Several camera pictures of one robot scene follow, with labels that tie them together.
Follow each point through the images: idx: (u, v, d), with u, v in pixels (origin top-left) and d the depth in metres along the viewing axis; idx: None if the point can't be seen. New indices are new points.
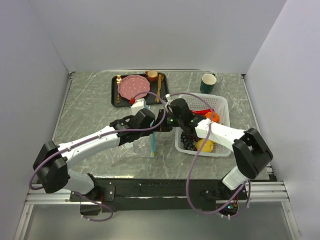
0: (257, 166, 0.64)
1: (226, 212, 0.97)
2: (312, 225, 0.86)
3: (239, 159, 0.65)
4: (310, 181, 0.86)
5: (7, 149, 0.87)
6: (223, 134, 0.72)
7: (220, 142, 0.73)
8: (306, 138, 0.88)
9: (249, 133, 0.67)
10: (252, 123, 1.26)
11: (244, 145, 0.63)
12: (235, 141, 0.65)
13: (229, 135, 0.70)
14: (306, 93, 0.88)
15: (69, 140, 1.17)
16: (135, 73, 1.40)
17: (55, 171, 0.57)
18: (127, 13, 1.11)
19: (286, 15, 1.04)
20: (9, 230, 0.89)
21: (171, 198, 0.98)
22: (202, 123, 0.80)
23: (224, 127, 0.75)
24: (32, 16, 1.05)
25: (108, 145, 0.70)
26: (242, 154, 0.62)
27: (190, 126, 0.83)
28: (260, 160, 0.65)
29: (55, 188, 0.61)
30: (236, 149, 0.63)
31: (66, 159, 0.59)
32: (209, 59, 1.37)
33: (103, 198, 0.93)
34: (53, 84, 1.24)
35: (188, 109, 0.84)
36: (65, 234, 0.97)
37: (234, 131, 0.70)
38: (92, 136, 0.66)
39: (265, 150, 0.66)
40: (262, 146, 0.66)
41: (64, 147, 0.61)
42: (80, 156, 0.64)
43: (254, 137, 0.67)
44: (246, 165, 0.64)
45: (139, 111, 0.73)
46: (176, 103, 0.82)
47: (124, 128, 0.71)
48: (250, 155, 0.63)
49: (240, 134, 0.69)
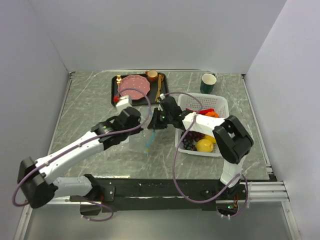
0: (236, 149, 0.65)
1: (226, 212, 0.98)
2: (312, 226, 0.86)
3: (220, 144, 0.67)
4: (311, 182, 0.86)
5: (7, 149, 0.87)
6: (205, 123, 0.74)
7: (204, 131, 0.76)
8: (306, 138, 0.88)
9: (229, 120, 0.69)
10: (252, 124, 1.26)
11: (223, 130, 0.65)
12: (215, 127, 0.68)
13: (211, 123, 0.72)
14: (307, 94, 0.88)
15: (69, 140, 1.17)
16: (135, 73, 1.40)
17: (34, 189, 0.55)
18: (127, 13, 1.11)
19: (286, 15, 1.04)
20: (9, 230, 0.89)
21: (171, 198, 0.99)
22: (188, 115, 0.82)
23: (207, 116, 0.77)
24: (32, 15, 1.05)
25: (93, 152, 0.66)
26: (221, 138, 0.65)
27: (179, 121, 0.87)
28: (239, 144, 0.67)
29: (40, 204, 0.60)
30: (216, 134, 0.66)
31: (45, 176, 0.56)
32: (210, 59, 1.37)
33: (103, 198, 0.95)
34: (53, 84, 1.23)
35: (177, 106, 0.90)
36: (65, 234, 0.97)
37: (216, 120, 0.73)
38: (72, 147, 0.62)
39: (245, 136, 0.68)
40: (241, 132, 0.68)
41: (42, 162, 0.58)
42: (61, 169, 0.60)
43: (233, 124, 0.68)
44: (227, 149, 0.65)
45: (122, 111, 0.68)
46: (165, 100, 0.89)
47: (107, 131, 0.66)
48: (230, 139, 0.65)
49: (221, 121, 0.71)
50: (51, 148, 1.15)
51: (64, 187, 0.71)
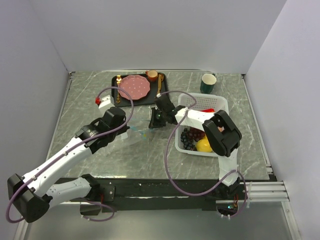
0: (225, 142, 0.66)
1: (226, 212, 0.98)
2: (312, 226, 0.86)
3: (209, 137, 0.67)
4: (311, 182, 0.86)
5: (7, 149, 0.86)
6: (196, 117, 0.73)
7: (195, 126, 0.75)
8: (306, 138, 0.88)
9: (218, 114, 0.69)
10: (252, 123, 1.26)
11: (212, 124, 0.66)
12: (205, 121, 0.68)
13: (202, 118, 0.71)
14: (307, 94, 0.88)
15: (69, 140, 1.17)
16: (135, 73, 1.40)
17: (25, 205, 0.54)
18: (127, 13, 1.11)
19: (286, 15, 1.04)
20: (9, 230, 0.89)
21: (171, 198, 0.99)
22: (180, 110, 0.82)
23: (199, 111, 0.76)
24: (32, 15, 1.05)
25: (82, 157, 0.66)
26: (210, 131, 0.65)
27: (172, 116, 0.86)
28: (228, 138, 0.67)
29: (36, 217, 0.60)
30: (206, 128, 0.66)
31: (34, 190, 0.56)
32: (210, 59, 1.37)
33: (103, 198, 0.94)
34: (53, 84, 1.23)
35: (169, 102, 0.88)
36: (65, 234, 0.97)
37: (207, 114, 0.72)
38: (58, 156, 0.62)
39: (234, 129, 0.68)
40: (230, 125, 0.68)
41: (29, 177, 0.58)
42: (51, 180, 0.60)
43: (222, 117, 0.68)
44: (215, 142, 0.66)
45: (105, 112, 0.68)
46: (158, 97, 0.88)
47: (92, 135, 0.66)
48: (218, 132, 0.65)
49: (211, 115, 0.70)
50: (51, 148, 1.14)
51: (58, 196, 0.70)
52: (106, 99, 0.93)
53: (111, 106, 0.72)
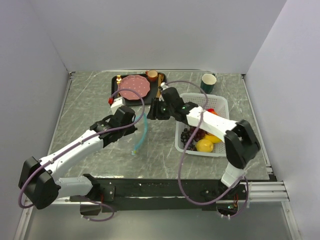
0: (246, 156, 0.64)
1: (226, 212, 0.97)
2: (312, 226, 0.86)
3: (229, 150, 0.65)
4: (311, 181, 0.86)
5: (7, 149, 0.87)
6: (215, 124, 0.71)
7: (212, 131, 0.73)
8: (307, 138, 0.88)
9: (240, 125, 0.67)
10: (252, 123, 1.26)
11: (235, 137, 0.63)
12: (227, 132, 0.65)
13: (221, 126, 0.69)
14: (307, 93, 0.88)
15: (69, 140, 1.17)
16: (135, 73, 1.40)
17: (41, 187, 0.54)
18: (127, 13, 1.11)
19: (286, 15, 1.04)
20: (9, 230, 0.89)
21: (171, 198, 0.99)
22: (194, 111, 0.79)
23: (217, 117, 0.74)
24: (32, 15, 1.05)
25: (93, 149, 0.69)
26: (233, 145, 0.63)
27: (181, 113, 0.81)
28: (248, 151, 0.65)
29: (46, 203, 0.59)
30: (228, 140, 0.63)
31: (51, 172, 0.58)
32: (210, 59, 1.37)
33: (103, 198, 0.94)
34: (53, 84, 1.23)
35: (179, 98, 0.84)
36: (65, 234, 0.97)
37: (226, 122, 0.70)
38: (74, 144, 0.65)
39: (255, 143, 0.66)
40: (251, 138, 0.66)
41: (46, 160, 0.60)
42: (65, 166, 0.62)
43: (245, 130, 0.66)
44: (236, 155, 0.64)
45: (118, 109, 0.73)
46: (166, 91, 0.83)
47: (105, 129, 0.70)
48: (241, 146, 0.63)
49: (231, 125, 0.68)
50: (51, 148, 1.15)
51: (66, 187, 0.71)
52: (118, 99, 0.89)
53: (124, 105, 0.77)
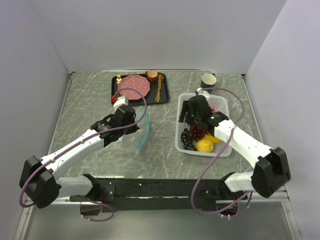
0: (274, 187, 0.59)
1: (226, 212, 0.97)
2: (312, 226, 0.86)
3: (258, 177, 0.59)
4: (310, 182, 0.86)
5: (7, 149, 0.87)
6: (246, 146, 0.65)
7: (241, 151, 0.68)
8: (307, 138, 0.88)
9: (275, 154, 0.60)
10: (252, 123, 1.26)
11: (269, 167, 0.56)
12: (260, 158, 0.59)
13: (252, 150, 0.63)
14: (306, 93, 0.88)
15: (69, 140, 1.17)
16: (135, 73, 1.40)
17: (42, 186, 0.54)
18: (127, 14, 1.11)
19: (286, 15, 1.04)
20: (9, 230, 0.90)
21: (172, 199, 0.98)
22: (223, 124, 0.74)
23: (251, 137, 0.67)
24: (32, 15, 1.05)
25: (94, 148, 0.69)
26: (264, 175, 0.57)
27: (209, 123, 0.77)
28: (278, 181, 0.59)
29: (47, 202, 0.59)
30: (260, 168, 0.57)
31: (52, 171, 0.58)
32: (210, 59, 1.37)
33: (103, 198, 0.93)
34: (53, 84, 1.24)
35: (207, 106, 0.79)
36: (65, 234, 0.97)
37: (260, 146, 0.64)
38: (75, 143, 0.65)
39: (286, 173, 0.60)
40: (283, 169, 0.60)
41: (47, 159, 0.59)
42: (66, 165, 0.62)
43: (279, 159, 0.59)
44: (263, 185, 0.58)
45: (118, 109, 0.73)
46: (194, 98, 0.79)
47: (106, 128, 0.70)
48: (272, 177, 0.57)
49: (265, 150, 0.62)
50: (51, 148, 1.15)
51: (66, 186, 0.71)
52: (120, 98, 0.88)
53: (123, 104, 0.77)
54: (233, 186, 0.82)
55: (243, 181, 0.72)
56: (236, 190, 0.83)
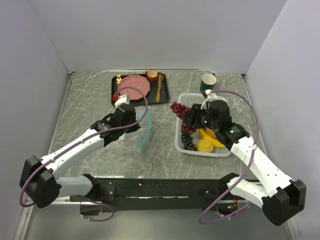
0: (285, 217, 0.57)
1: (226, 212, 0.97)
2: (312, 227, 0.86)
3: (271, 206, 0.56)
4: (311, 182, 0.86)
5: (7, 150, 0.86)
6: (265, 172, 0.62)
7: (259, 176, 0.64)
8: (307, 138, 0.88)
9: (295, 186, 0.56)
10: (253, 124, 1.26)
11: (287, 201, 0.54)
12: (279, 191, 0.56)
13: (271, 178, 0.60)
14: (307, 93, 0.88)
15: (69, 140, 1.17)
16: (135, 73, 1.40)
17: (42, 185, 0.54)
18: (127, 13, 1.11)
19: (286, 14, 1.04)
20: (9, 230, 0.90)
21: (171, 198, 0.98)
22: (244, 142, 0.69)
23: (270, 161, 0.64)
24: (32, 15, 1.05)
25: (94, 148, 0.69)
26: (281, 208, 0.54)
27: (227, 136, 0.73)
28: (291, 213, 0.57)
29: (47, 202, 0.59)
30: (276, 199, 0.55)
31: (52, 171, 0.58)
32: (210, 59, 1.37)
33: (103, 198, 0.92)
34: (53, 83, 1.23)
35: (228, 116, 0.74)
36: (65, 234, 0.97)
37: (280, 175, 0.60)
38: (75, 143, 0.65)
39: (300, 205, 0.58)
40: (300, 200, 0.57)
41: (47, 159, 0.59)
42: (66, 165, 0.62)
43: (298, 192, 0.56)
44: (276, 216, 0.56)
45: (118, 108, 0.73)
46: (217, 106, 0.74)
47: (106, 128, 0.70)
48: (287, 210, 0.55)
49: (285, 182, 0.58)
50: (51, 148, 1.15)
51: (66, 186, 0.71)
52: (122, 97, 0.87)
53: (123, 103, 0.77)
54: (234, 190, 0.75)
55: (251, 196, 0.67)
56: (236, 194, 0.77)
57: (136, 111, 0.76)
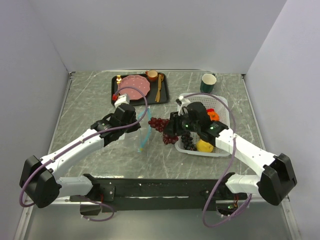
0: (281, 193, 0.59)
1: (226, 212, 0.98)
2: (312, 226, 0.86)
3: (264, 185, 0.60)
4: (311, 182, 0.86)
5: (6, 150, 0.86)
6: (250, 154, 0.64)
7: (246, 161, 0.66)
8: (307, 138, 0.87)
9: (280, 160, 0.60)
10: (252, 124, 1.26)
11: (276, 175, 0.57)
12: (266, 168, 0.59)
13: (257, 158, 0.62)
14: (307, 93, 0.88)
15: (69, 140, 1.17)
16: (135, 73, 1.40)
17: (42, 185, 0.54)
18: (127, 13, 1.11)
19: (286, 15, 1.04)
20: (9, 230, 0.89)
21: (171, 198, 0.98)
22: (224, 134, 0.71)
23: (251, 144, 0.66)
24: (32, 15, 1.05)
25: (94, 148, 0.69)
26: (272, 183, 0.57)
27: (208, 133, 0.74)
28: (284, 187, 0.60)
29: (47, 202, 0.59)
30: (266, 177, 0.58)
31: (52, 171, 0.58)
32: (210, 59, 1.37)
33: (103, 198, 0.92)
34: (53, 83, 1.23)
35: (207, 115, 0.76)
36: (65, 235, 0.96)
37: (264, 153, 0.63)
38: (75, 142, 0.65)
39: (291, 178, 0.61)
40: (289, 173, 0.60)
41: (47, 159, 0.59)
42: (66, 165, 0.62)
43: (284, 165, 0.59)
44: (271, 193, 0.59)
45: (118, 108, 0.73)
46: (193, 107, 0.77)
47: (106, 128, 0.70)
48: (279, 185, 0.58)
49: (270, 159, 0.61)
50: (51, 148, 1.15)
51: (66, 186, 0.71)
52: (122, 97, 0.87)
53: (123, 103, 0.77)
54: (234, 188, 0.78)
55: (247, 185, 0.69)
56: (237, 192, 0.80)
57: (136, 111, 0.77)
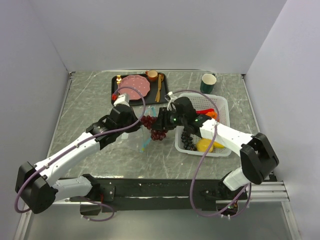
0: (262, 171, 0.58)
1: (226, 212, 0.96)
2: (312, 226, 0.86)
3: (244, 164, 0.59)
4: (311, 182, 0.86)
5: (6, 150, 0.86)
6: (229, 137, 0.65)
7: (227, 145, 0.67)
8: (307, 139, 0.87)
9: (256, 138, 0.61)
10: (252, 124, 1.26)
11: (252, 151, 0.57)
12: (243, 146, 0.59)
13: (236, 139, 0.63)
14: (307, 93, 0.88)
15: (69, 140, 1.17)
16: (135, 73, 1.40)
17: (36, 193, 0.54)
18: (127, 13, 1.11)
19: (286, 15, 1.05)
20: (9, 230, 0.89)
21: (171, 198, 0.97)
22: (207, 123, 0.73)
23: (230, 128, 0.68)
24: (31, 15, 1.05)
25: (90, 151, 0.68)
26: (250, 160, 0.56)
27: (194, 126, 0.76)
28: (265, 166, 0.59)
29: (43, 207, 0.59)
30: (244, 154, 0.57)
31: (46, 178, 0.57)
32: (210, 60, 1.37)
33: (103, 198, 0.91)
34: (53, 83, 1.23)
35: (193, 108, 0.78)
36: (65, 235, 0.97)
37: (242, 134, 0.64)
38: (70, 147, 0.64)
39: (272, 156, 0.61)
40: (267, 151, 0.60)
41: (41, 165, 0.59)
42: (61, 171, 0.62)
43: (261, 143, 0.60)
44: (252, 171, 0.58)
45: (113, 110, 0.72)
46: (179, 101, 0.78)
47: (101, 131, 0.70)
48: (258, 161, 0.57)
49: (247, 138, 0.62)
50: (51, 148, 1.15)
51: (63, 190, 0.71)
52: (122, 96, 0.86)
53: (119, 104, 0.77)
54: (231, 184, 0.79)
55: (239, 176, 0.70)
56: (235, 188, 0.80)
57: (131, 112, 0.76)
